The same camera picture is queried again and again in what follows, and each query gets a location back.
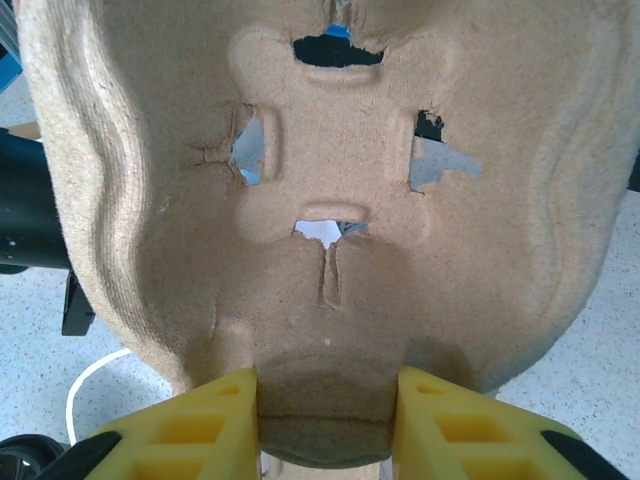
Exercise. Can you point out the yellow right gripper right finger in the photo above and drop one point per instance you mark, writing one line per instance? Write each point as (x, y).
(450, 430)

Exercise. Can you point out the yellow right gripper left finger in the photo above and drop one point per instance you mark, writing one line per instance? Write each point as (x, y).
(200, 430)

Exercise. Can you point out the white red paper gift bag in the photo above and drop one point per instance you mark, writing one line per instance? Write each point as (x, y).
(71, 405)

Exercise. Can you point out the brown pulp cup carrier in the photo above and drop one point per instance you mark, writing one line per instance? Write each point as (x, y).
(325, 150)

